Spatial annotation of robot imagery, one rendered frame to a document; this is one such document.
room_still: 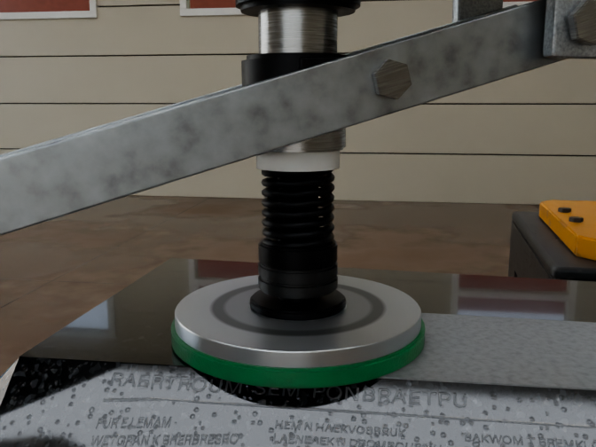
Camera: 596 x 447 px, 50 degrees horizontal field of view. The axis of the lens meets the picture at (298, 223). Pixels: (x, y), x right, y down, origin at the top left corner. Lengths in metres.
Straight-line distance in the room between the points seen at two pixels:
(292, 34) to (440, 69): 0.12
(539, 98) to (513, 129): 0.37
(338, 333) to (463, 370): 0.10
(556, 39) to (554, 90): 6.27
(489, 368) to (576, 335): 0.12
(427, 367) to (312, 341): 0.09
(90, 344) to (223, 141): 0.22
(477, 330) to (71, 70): 7.03
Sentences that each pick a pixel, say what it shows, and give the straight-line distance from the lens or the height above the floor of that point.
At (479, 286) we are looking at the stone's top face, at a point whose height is 0.82.
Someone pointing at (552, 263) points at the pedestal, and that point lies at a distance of 1.24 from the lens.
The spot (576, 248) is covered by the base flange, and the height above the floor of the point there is 0.76.
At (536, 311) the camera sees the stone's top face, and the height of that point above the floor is 0.82.
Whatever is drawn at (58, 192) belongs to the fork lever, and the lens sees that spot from 0.47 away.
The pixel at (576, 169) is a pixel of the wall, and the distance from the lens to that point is 6.89.
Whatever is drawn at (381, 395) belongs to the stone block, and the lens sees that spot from 0.49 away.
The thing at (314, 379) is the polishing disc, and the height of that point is 0.83.
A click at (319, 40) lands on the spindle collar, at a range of 0.51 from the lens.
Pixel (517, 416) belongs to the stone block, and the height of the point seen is 0.81.
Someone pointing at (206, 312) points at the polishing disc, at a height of 0.85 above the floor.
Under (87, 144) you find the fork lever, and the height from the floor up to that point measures 1.00.
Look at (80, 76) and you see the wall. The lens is 7.43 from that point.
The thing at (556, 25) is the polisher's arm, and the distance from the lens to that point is 0.53.
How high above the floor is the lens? 1.03
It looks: 11 degrees down
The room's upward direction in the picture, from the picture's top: straight up
